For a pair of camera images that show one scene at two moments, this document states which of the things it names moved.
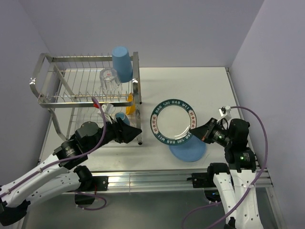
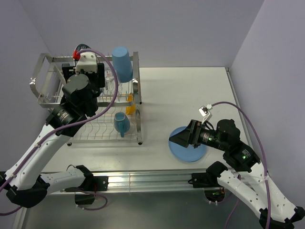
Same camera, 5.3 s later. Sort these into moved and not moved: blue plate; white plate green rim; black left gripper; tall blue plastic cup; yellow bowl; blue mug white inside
Moved: black left gripper; white plate green rim
Not moved: tall blue plastic cup; blue mug white inside; yellow bowl; blue plate
